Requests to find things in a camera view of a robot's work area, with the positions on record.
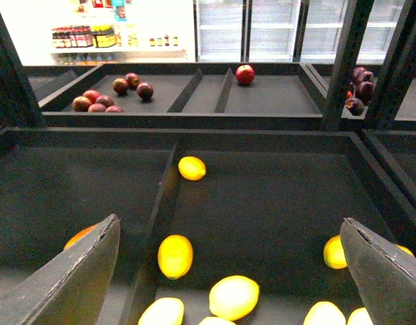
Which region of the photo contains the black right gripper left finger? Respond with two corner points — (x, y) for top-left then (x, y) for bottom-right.
(0, 215), (120, 324)

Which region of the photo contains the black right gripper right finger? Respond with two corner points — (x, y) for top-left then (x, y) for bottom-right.
(340, 218), (416, 324)

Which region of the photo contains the yellow lemon right side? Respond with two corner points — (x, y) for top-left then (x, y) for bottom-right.
(323, 235), (347, 269)

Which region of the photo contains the yellow lemon front right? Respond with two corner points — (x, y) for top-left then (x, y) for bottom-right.
(303, 301), (346, 325)

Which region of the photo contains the yellow lemon front left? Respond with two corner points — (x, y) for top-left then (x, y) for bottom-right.
(138, 297), (185, 325)

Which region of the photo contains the yellow lemon centre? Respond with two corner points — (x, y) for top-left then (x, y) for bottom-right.
(157, 234), (193, 280)

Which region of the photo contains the yellow lemon large front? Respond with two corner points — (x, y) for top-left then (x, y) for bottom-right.
(208, 275), (260, 321)

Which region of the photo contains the yellow lemon far back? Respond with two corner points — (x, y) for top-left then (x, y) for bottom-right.
(178, 156), (207, 181)

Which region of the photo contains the black fruit display tray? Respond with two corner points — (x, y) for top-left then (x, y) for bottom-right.
(0, 128), (416, 324)

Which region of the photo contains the black upper display tray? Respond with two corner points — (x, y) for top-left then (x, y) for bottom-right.
(39, 63), (327, 130)

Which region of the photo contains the red apple upper tray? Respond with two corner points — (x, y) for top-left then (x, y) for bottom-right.
(235, 64), (255, 85)

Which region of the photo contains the white grocery shelf with bottles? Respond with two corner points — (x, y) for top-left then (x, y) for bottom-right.
(50, 0), (188, 65)

